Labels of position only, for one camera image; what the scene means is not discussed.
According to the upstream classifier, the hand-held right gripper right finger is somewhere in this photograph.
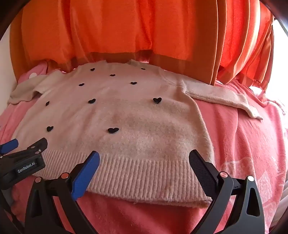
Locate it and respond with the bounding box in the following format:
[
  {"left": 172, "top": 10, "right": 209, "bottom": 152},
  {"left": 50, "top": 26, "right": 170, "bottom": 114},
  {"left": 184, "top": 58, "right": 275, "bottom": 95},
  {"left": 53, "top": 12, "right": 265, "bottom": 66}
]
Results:
[{"left": 189, "top": 150, "right": 265, "bottom": 234}]

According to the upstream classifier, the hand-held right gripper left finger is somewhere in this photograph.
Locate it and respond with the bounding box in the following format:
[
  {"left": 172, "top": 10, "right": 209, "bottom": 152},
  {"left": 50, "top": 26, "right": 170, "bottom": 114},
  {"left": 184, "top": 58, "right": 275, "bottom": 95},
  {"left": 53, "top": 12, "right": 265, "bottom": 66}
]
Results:
[{"left": 24, "top": 151, "right": 100, "bottom": 234}]

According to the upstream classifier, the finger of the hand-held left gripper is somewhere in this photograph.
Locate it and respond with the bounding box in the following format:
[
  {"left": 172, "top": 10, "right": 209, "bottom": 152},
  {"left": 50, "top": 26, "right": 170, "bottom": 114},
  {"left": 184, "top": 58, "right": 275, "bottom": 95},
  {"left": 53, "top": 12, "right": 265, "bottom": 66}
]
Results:
[
  {"left": 0, "top": 139, "right": 19, "bottom": 156},
  {"left": 22, "top": 138, "right": 48, "bottom": 156}
]

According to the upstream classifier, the pink sweater with black hearts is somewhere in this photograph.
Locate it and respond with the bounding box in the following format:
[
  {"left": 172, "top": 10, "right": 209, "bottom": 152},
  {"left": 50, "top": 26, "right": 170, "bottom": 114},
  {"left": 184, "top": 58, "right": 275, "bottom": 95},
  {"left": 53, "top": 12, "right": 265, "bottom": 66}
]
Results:
[{"left": 8, "top": 59, "right": 264, "bottom": 208}]

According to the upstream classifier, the pink blanket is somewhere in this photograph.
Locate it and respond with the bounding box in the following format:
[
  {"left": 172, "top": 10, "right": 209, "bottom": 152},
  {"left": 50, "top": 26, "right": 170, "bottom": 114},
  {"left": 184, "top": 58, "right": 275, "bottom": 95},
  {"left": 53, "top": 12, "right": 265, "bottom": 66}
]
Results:
[{"left": 0, "top": 65, "right": 288, "bottom": 234}]

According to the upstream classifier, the pink polka dot cloth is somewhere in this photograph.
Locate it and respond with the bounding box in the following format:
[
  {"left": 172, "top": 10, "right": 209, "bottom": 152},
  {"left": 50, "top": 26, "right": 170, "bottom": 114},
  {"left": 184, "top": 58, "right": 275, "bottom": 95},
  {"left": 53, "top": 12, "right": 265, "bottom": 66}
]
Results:
[{"left": 18, "top": 61, "right": 61, "bottom": 82}]

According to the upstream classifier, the orange curtain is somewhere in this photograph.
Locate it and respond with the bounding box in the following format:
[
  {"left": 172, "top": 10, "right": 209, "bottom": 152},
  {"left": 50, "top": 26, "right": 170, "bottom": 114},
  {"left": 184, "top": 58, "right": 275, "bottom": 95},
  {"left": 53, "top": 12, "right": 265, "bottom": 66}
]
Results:
[{"left": 10, "top": 0, "right": 277, "bottom": 95}]

